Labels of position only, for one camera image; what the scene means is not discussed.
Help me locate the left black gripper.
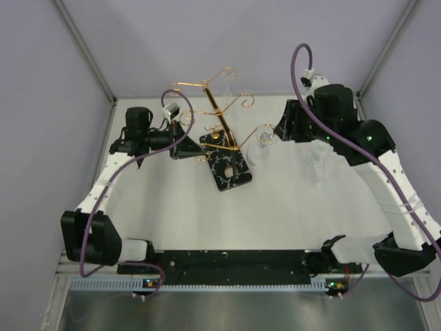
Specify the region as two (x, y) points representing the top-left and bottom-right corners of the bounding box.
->
(143, 119), (205, 160)

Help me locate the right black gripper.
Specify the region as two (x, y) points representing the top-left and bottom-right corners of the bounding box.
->
(273, 100), (335, 146)

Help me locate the fluted clear champagne glass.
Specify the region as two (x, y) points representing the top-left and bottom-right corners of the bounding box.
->
(313, 141), (329, 189)

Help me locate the round clear wine glass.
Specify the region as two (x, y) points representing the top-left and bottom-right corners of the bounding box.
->
(306, 146), (327, 169)

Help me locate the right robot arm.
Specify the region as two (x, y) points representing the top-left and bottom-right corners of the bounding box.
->
(275, 84), (440, 277)

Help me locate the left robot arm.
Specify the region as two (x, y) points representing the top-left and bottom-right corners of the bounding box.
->
(61, 103), (205, 274)

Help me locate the black marble rack base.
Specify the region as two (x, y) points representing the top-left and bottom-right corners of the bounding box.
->
(199, 130), (253, 192)

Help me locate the clear glass on right hook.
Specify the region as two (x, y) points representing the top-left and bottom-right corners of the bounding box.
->
(246, 132), (273, 166)

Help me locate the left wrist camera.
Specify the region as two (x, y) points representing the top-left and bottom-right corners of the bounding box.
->
(163, 102), (180, 121)

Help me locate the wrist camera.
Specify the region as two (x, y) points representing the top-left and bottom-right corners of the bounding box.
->
(300, 69), (329, 91)
(163, 102), (180, 121)

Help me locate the gold wire glass rack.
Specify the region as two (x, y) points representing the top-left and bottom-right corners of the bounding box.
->
(169, 67), (276, 162)

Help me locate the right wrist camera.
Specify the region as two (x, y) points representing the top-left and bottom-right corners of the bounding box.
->
(300, 69), (329, 91)

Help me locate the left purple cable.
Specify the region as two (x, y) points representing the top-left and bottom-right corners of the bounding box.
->
(79, 90), (194, 287)

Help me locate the purple cable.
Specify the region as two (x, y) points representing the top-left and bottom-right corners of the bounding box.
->
(79, 90), (194, 287)
(291, 43), (441, 303)

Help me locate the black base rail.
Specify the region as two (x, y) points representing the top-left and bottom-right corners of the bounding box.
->
(116, 248), (349, 287)

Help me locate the grey slotted cable duct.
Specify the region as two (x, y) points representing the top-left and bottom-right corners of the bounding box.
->
(70, 277), (349, 293)

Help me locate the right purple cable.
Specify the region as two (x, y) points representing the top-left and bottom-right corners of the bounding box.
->
(291, 43), (441, 303)

